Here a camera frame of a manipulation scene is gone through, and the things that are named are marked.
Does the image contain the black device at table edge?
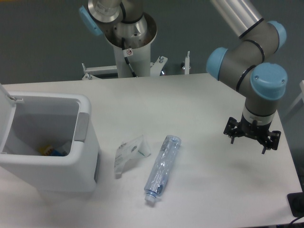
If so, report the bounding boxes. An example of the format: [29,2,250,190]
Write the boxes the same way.
[287,192,304,217]

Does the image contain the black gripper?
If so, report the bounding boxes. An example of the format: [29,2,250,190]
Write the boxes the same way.
[223,115,281,154]

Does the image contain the clear plastic wrapper bag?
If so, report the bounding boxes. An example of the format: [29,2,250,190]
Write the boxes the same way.
[114,135,151,178]

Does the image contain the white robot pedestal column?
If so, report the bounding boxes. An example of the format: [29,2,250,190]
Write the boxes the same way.
[105,12,157,65]

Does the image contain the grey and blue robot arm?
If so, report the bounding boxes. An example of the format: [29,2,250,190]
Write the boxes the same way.
[79,0,287,151]

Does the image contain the white open trash can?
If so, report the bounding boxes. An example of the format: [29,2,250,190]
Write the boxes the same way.
[0,88,99,192]

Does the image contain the yellow and blue trash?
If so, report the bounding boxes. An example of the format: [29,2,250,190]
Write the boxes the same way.
[38,145,64,156]

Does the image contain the white furniture leg at right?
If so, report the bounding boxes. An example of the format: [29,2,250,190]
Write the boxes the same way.
[282,80,304,123]

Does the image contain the black pedestal cable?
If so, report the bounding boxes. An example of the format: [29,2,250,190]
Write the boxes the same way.
[121,37,138,78]

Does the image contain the crushed clear plastic bottle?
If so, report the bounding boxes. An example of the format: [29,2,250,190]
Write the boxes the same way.
[144,135,181,205]

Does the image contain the white metal base frame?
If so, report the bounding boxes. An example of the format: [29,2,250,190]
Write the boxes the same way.
[81,50,192,80]

